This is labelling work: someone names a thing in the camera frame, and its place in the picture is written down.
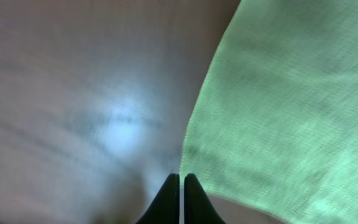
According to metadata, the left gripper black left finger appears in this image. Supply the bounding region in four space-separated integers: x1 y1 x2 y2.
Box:
136 174 180 224

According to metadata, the green microfiber cloth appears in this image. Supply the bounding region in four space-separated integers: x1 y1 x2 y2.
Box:
180 0 358 223

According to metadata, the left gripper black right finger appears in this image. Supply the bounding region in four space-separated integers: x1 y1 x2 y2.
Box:
184 174 226 224

